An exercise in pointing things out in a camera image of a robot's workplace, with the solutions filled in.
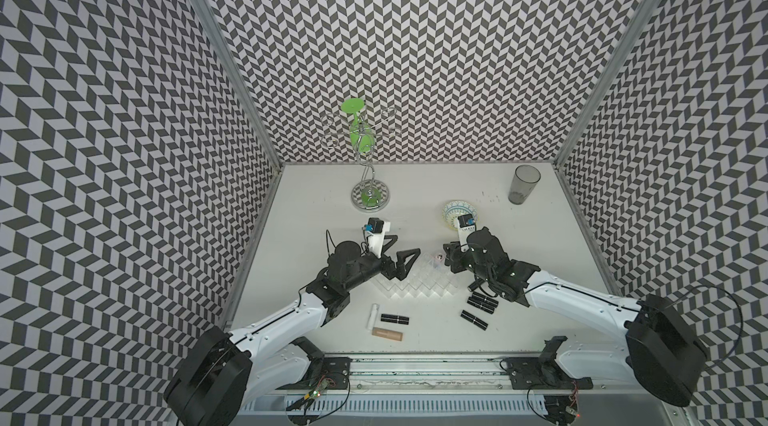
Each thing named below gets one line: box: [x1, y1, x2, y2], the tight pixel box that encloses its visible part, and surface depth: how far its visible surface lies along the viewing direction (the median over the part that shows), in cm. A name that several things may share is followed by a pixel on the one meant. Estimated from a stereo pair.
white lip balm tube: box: [366, 303, 379, 331], surface depth 82 cm
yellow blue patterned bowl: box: [442, 200, 478, 231], surface depth 103 cm
